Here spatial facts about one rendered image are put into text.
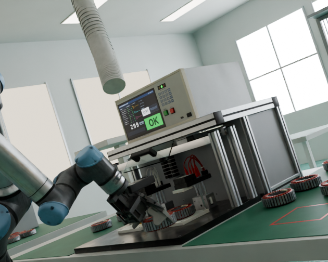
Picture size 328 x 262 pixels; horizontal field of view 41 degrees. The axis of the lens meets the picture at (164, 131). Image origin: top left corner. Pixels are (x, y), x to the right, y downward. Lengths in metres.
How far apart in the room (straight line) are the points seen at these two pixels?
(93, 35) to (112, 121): 4.43
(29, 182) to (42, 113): 5.71
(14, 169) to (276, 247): 0.70
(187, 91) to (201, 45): 8.03
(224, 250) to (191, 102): 0.66
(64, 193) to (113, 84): 1.83
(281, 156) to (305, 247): 0.84
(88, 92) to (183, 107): 5.82
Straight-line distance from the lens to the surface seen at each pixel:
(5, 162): 1.24
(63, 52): 7.51
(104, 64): 3.10
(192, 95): 1.70
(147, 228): 1.42
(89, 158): 1.29
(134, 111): 1.91
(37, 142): 6.78
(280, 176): 1.84
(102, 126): 7.44
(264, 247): 1.14
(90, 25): 3.30
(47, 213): 1.25
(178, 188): 1.70
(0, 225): 1.41
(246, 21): 9.03
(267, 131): 1.84
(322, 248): 1.06
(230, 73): 1.93
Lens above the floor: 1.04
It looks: 3 degrees up
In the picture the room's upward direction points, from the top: 18 degrees counter-clockwise
